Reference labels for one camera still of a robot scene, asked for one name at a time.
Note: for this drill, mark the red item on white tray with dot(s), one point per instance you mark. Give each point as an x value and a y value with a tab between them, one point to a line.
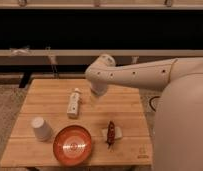
111	133

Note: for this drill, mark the grey metal rail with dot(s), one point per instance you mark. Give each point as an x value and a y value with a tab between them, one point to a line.
31	57

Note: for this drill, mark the wooden table board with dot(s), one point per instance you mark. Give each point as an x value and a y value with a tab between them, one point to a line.
49	98

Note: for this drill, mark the white upside-down cup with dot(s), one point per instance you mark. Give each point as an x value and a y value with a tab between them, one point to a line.
41	128

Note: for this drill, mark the orange round bowl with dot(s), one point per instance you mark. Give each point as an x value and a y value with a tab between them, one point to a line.
72	145

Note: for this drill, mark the white bottle lying down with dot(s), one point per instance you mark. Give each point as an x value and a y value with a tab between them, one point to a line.
73	105

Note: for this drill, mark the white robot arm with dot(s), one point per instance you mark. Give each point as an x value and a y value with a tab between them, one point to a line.
178	126

